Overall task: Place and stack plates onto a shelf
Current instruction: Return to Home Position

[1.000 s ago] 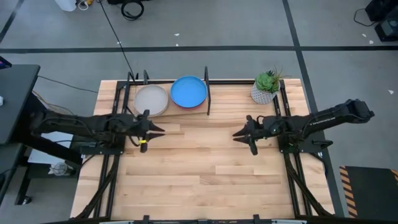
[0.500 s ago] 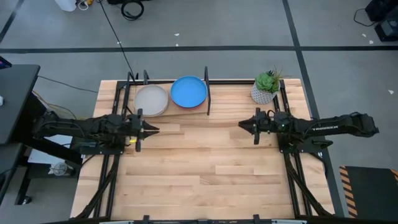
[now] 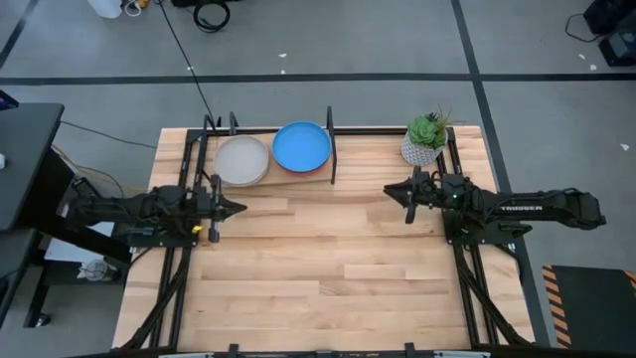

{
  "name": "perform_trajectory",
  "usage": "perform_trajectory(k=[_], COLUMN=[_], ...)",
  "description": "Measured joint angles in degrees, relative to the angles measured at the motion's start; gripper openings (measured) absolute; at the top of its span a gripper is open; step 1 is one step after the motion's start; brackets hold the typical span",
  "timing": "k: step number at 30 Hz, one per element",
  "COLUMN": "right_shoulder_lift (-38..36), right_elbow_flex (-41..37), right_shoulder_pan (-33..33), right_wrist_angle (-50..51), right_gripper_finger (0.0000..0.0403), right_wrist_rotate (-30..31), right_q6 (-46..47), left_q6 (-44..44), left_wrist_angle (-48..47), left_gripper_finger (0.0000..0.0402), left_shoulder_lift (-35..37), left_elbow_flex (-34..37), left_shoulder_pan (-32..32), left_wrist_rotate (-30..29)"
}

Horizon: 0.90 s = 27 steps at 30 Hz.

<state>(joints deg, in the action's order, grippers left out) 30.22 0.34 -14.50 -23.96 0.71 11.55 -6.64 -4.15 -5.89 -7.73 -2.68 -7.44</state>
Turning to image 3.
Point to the wooden shelf board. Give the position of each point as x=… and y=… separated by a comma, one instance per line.
x=278, y=180

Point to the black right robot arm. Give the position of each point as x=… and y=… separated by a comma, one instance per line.
x=522, y=206

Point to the white container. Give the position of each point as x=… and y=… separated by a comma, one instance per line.
x=105, y=7

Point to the white sheet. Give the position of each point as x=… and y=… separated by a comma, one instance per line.
x=79, y=248

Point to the blue plate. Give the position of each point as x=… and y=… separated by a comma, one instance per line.
x=301, y=146

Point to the small white object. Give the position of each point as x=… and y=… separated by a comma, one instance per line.
x=2, y=161

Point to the black equipment box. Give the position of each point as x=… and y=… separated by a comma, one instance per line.
x=621, y=50
x=611, y=15

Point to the grey plate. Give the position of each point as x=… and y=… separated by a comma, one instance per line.
x=241, y=160

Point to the dark device on desk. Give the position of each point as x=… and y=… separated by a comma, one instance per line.
x=6, y=102

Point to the black desk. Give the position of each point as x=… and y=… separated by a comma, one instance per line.
x=25, y=159

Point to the yellow tag on gripper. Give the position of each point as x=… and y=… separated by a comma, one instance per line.
x=197, y=229

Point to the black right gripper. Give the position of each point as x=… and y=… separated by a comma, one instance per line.
x=427, y=191

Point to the succulent in white patterned pot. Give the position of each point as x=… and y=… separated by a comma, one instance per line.
x=422, y=131

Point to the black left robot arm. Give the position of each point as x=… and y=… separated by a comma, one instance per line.
x=124, y=206

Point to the black metal shelf frame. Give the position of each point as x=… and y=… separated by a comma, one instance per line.
x=331, y=149

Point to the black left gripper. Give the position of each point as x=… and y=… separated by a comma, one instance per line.
x=214, y=199

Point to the black mat with hazard stripes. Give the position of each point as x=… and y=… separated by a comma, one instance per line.
x=596, y=308

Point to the black aluminium rig frame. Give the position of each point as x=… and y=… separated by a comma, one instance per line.
x=372, y=131

